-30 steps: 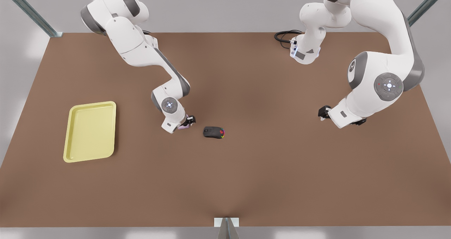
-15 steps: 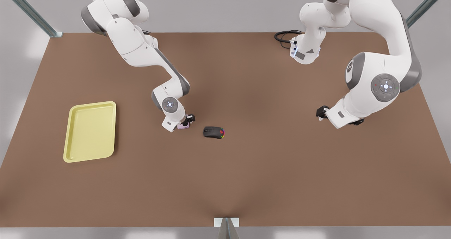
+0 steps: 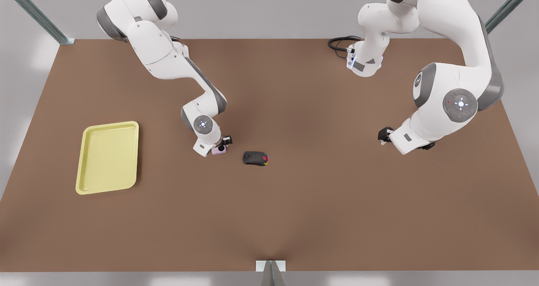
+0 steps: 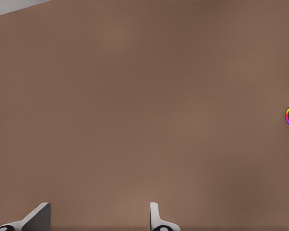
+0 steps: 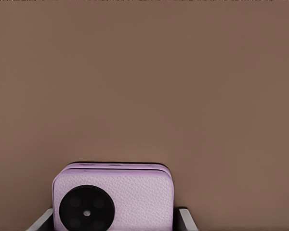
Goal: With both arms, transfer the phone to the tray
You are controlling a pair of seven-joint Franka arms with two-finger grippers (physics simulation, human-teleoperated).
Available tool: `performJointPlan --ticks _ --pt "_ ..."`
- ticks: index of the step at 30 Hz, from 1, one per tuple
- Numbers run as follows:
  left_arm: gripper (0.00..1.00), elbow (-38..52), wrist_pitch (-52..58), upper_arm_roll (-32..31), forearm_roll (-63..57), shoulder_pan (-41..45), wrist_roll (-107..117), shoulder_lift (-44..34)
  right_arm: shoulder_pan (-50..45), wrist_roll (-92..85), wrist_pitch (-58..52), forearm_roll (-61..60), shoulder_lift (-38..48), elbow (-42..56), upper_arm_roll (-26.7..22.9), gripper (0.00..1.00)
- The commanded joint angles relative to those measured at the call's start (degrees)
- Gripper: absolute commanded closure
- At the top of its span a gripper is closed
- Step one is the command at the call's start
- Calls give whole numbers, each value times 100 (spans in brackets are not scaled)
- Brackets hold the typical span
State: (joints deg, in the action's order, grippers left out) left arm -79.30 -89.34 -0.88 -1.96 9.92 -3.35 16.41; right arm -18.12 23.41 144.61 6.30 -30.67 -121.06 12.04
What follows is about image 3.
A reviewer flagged yellow tray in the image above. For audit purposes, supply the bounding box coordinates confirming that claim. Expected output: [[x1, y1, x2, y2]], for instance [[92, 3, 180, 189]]
[[75, 121, 139, 195]]

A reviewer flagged silver frame post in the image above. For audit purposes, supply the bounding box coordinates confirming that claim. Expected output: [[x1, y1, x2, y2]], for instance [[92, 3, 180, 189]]
[[256, 260, 286, 286], [484, 0, 539, 34], [0, 0, 75, 45]]

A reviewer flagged black computer mouse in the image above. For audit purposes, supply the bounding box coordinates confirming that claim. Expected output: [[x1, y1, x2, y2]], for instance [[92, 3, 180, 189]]
[[243, 151, 269, 166]]

